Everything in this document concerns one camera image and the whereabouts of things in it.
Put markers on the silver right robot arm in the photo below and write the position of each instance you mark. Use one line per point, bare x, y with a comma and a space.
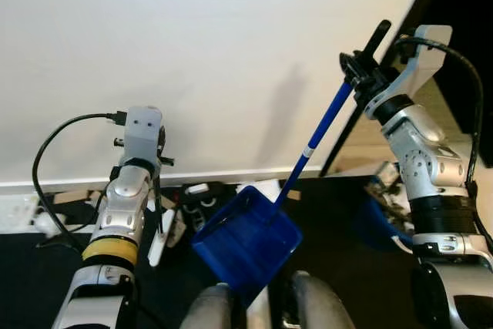
431, 175

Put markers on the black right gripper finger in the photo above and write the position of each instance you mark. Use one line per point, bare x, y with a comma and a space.
350, 67

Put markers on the black door frame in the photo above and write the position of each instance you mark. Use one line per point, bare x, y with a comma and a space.
339, 152

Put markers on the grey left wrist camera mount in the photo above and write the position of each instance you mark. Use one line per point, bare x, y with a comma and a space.
142, 132

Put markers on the grey robot left leg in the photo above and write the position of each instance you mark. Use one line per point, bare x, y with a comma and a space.
208, 310

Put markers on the grey robot right leg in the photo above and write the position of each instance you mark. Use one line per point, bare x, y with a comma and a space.
320, 306

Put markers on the grey robot leg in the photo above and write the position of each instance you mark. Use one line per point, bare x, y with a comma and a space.
320, 306
208, 310

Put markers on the white power strip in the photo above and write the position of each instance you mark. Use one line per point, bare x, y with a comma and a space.
19, 213

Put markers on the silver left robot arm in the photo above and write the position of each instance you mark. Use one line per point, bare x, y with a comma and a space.
115, 213

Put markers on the black cabinet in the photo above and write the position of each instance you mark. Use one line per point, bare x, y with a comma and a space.
474, 36

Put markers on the blue trash bucket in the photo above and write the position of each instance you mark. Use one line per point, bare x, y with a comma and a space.
370, 225

